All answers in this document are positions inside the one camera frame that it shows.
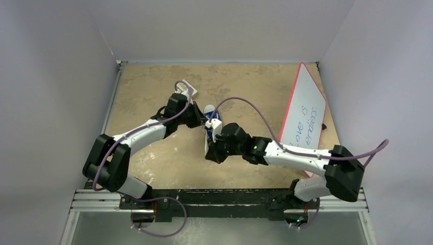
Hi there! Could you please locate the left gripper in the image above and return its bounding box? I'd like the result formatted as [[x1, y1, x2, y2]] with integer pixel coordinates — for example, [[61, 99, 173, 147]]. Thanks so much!
[[176, 101, 208, 129]]

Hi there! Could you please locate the blue canvas sneaker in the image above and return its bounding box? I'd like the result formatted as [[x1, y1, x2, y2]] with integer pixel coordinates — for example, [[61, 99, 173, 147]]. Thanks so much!
[[202, 104, 222, 161]]

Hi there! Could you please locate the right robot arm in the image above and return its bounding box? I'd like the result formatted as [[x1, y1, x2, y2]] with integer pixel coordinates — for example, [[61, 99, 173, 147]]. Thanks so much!
[[204, 120, 365, 208]]

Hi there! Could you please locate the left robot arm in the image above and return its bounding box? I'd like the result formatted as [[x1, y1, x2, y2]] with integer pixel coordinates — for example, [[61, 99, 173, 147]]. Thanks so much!
[[82, 93, 208, 209]]

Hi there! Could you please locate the small white cardboard box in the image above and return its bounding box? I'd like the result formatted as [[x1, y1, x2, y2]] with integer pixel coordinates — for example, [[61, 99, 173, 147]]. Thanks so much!
[[175, 80, 198, 98]]

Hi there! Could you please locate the red framed whiteboard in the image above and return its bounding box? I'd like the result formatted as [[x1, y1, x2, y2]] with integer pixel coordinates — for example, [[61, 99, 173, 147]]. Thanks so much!
[[278, 62, 327, 178]]

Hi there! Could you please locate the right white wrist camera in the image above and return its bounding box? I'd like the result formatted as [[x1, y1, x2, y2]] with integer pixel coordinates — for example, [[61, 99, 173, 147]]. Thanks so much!
[[204, 118, 223, 142]]

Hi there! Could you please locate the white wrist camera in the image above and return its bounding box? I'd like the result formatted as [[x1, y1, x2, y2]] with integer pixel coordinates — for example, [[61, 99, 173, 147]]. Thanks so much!
[[204, 118, 223, 142], [175, 81, 197, 96]]

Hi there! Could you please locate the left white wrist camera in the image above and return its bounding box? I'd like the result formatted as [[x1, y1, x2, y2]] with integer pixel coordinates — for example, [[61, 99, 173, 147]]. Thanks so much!
[[175, 81, 197, 96]]

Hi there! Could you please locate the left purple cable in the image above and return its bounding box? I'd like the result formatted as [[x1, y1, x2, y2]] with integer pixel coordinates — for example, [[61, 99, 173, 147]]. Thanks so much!
[[92, 80, 195, 238]]

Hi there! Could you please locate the purple cable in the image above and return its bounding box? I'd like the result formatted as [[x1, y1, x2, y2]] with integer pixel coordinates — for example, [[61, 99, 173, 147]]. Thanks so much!
[[208, 97, 390, 231], [92, 80, 195, 238]]

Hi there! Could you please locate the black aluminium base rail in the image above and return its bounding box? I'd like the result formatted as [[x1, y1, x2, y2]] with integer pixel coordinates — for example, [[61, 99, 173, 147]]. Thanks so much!
[[69, 184, 369, 224]]

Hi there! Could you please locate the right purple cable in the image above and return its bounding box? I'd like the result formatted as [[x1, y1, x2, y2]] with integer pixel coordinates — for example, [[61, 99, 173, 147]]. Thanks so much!
[[208, 97, 390, 231]]

